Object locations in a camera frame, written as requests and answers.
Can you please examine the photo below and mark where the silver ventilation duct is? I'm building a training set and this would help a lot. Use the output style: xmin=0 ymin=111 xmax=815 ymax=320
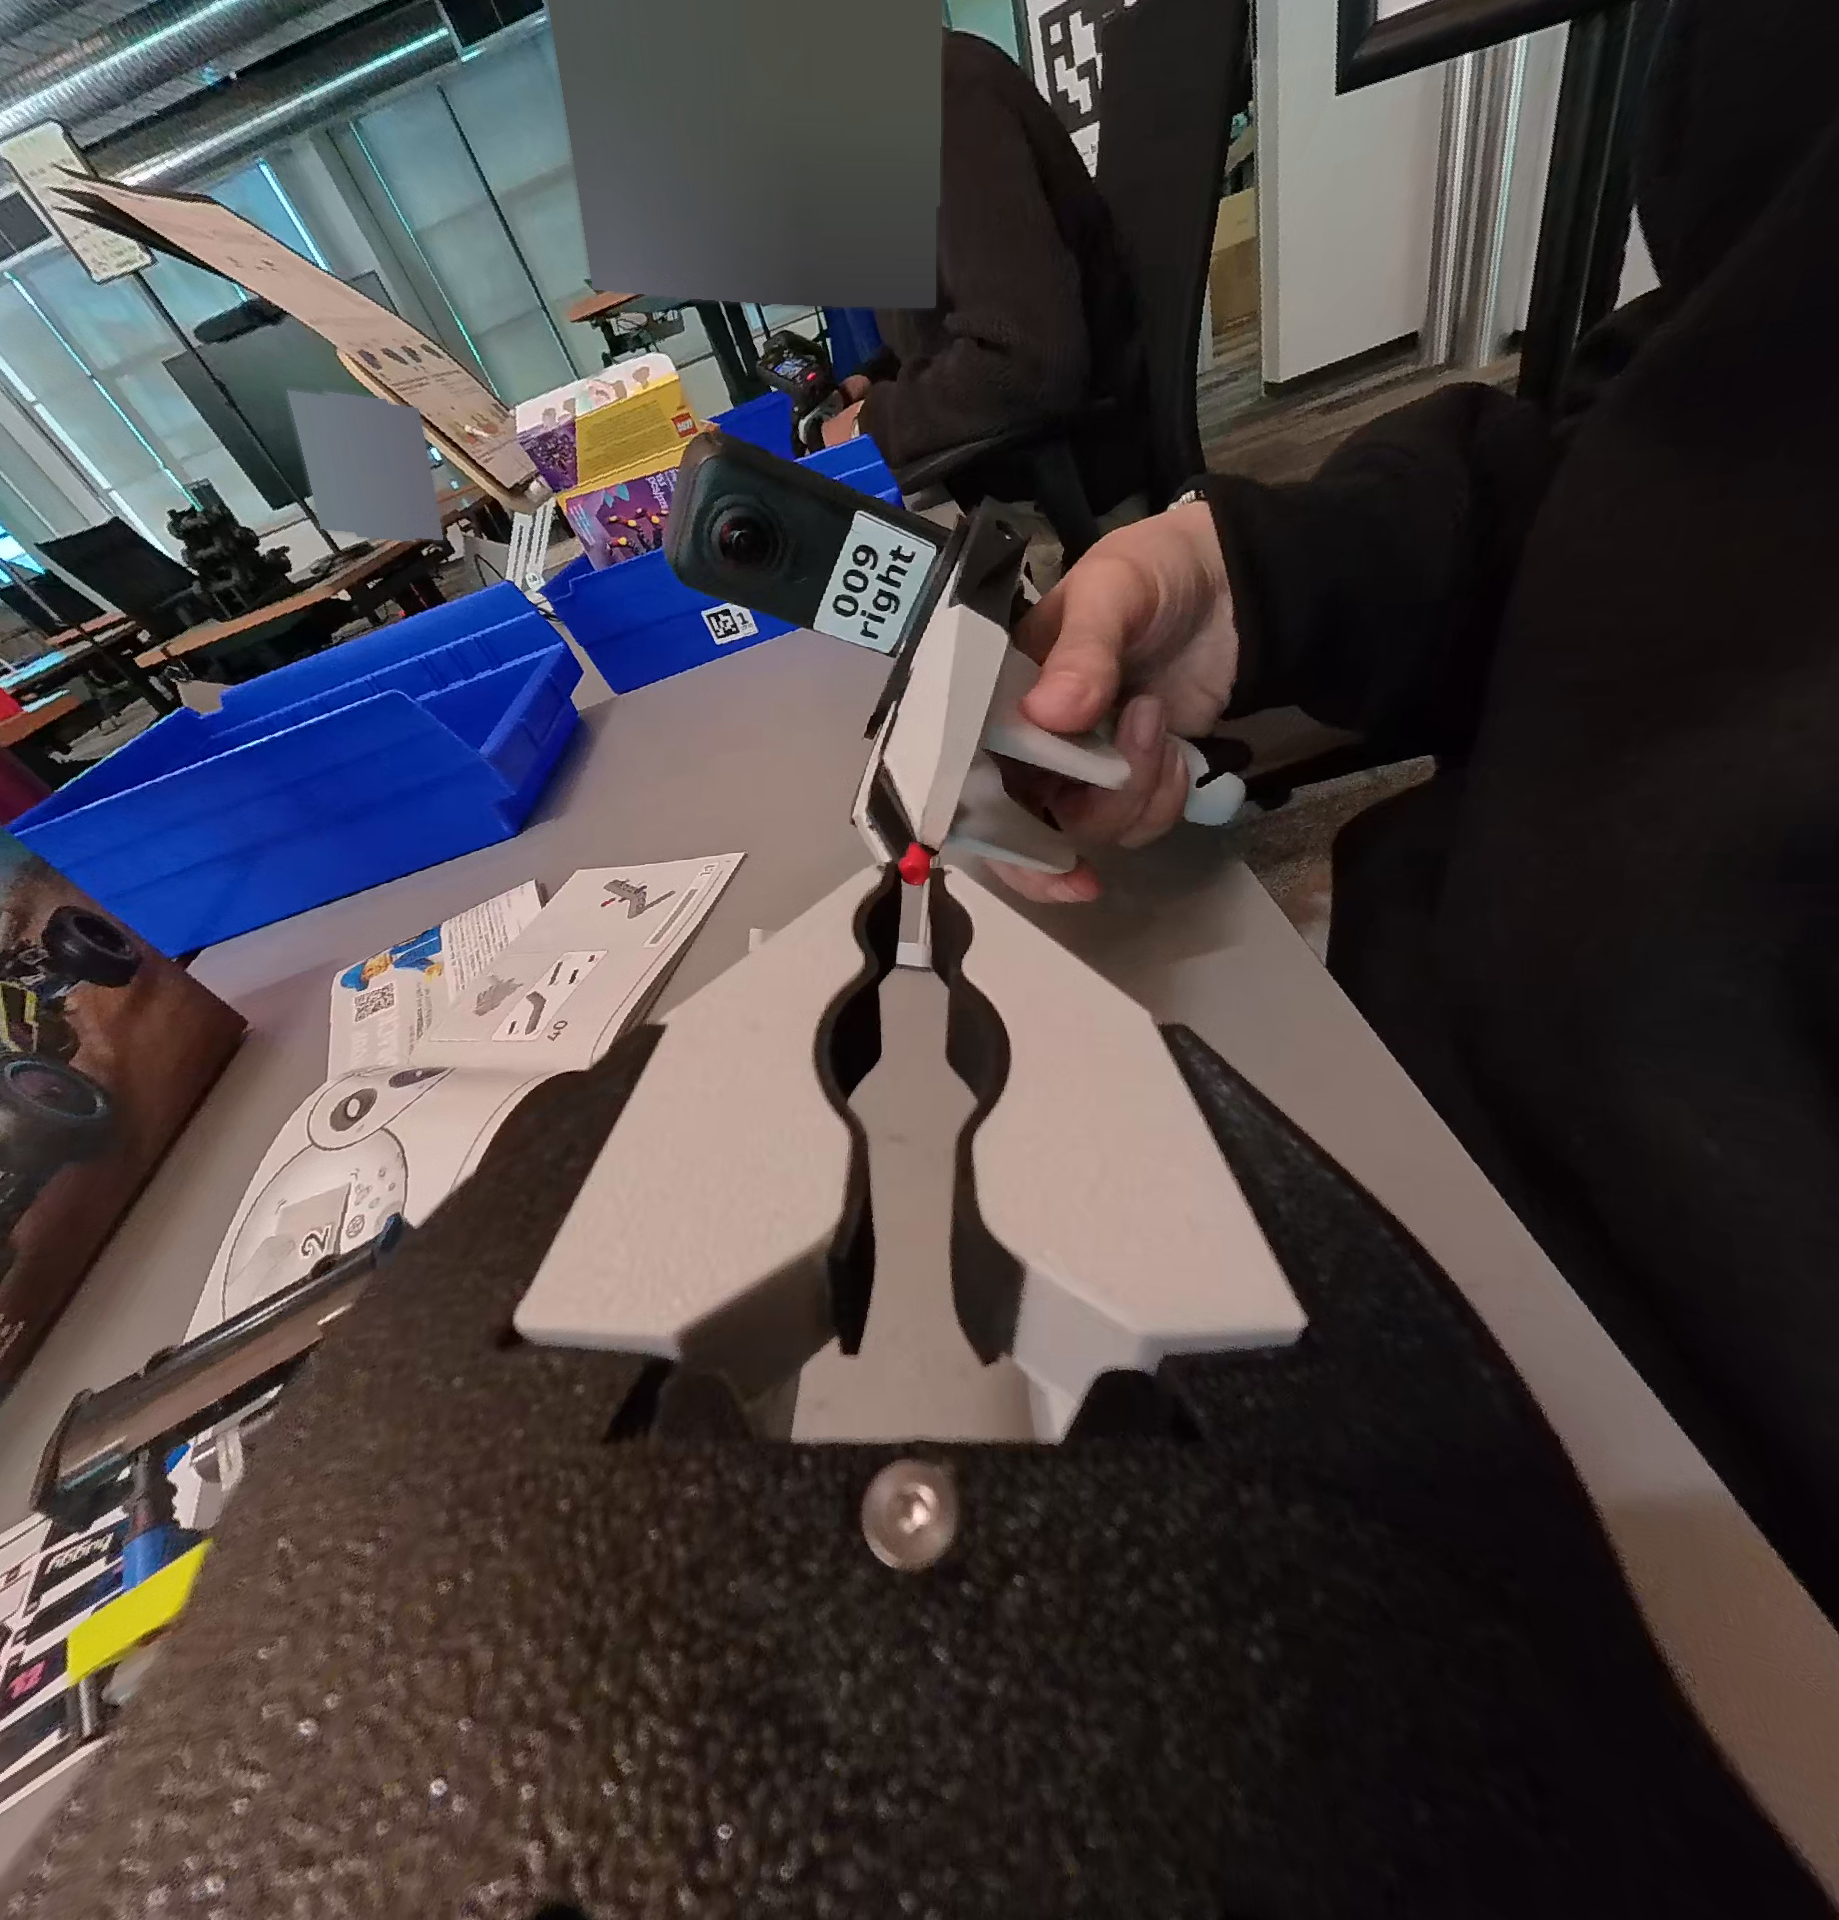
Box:
xmin=0 ymin=0 xmax=554 ymax=211

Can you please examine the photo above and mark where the sticker sheet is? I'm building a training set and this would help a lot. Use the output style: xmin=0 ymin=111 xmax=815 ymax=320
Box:
xmin=0 ymin=1506 xmax=129 ymax=1808

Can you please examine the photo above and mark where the small white sign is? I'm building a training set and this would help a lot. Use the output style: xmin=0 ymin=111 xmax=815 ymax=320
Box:
xmin=0 ymin=122 xmax=157 ymax=285

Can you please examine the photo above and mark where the yellow toy box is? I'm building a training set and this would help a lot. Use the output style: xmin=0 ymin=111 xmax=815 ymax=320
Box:
xmin=570 ymin=364 xmax=700 ymax=485

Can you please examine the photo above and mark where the black office chair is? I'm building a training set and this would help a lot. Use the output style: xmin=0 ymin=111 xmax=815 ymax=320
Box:
xmin=896 ymin=0 xmax=1268 ymax=578

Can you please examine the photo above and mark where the black machine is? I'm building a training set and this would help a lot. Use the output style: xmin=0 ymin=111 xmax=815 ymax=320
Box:
xmin=166 ymin=501 xmax=293 ymax=601

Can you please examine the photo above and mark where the black display screen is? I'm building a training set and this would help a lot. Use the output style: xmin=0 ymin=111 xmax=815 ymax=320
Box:
xmin=161 ymin=306 xmax=411 ymax=511

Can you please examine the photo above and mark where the brown cardboard sign board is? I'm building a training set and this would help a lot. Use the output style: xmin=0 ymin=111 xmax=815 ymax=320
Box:
xmin=50 ymin=165 xmax=550 ymax=496

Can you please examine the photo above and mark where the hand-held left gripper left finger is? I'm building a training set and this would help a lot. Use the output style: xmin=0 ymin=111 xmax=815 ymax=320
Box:
xmin=510 ymin=867 xmax=903 ymax=1441

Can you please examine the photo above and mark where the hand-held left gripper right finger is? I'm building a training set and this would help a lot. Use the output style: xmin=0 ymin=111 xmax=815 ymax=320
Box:
xmin=929 ymin=870 xmax=1309 ymax=1445

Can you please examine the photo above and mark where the black toy set box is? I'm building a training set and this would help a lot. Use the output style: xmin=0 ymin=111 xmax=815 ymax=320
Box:
xmin=0 ymin=802 xmax=248 ymax=1441

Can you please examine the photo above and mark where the wooden desk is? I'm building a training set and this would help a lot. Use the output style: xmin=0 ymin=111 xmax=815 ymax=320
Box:
xmin=135 ymin=531 xmax=457 ymax=706

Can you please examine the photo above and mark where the blue storage bin white label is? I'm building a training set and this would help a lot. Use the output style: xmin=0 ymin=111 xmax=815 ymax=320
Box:
xmin=540 ymin=392 xmax=910 ymax=695

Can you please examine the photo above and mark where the purple toy box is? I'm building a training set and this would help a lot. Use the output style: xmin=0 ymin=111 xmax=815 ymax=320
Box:
xmin=514 ymin=405 xmax=683 ymax=572

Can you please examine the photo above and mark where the person's right forearm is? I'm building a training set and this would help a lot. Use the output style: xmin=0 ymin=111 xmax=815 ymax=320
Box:
xmin=1200 ymin=375 xmax=1657 ymax=752

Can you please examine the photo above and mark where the black picture frame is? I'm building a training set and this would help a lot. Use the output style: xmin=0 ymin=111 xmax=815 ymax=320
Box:
xmin=1331 ymin=0 xmax=1618 ymax=99

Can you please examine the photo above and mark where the black white marker poster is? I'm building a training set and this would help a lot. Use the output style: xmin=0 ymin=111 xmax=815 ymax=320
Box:
xmin=1027 ymin=0 xmax=1148 ymax=179

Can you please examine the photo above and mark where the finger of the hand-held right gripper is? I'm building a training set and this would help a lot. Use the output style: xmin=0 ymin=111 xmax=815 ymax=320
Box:
xmin=854 ymin=691 xmax=910 ymax=863
xmin=874 ymin=597 xmax=1008 ymax=860

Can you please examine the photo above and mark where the person's right hand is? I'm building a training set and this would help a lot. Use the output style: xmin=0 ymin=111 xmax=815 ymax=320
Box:
xmin=1009 ymin=501 xmax=1244 ymax=905

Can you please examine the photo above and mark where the instruction booklet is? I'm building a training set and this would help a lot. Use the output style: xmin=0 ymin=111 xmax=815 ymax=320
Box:
xmin=184 ymin=853 xmax=748 ymax=1351

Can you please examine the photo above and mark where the blue lego vehicle model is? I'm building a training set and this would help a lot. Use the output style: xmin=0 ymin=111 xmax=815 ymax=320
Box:
xmin=30 ymin=1214 xmax=411 ymax=1712

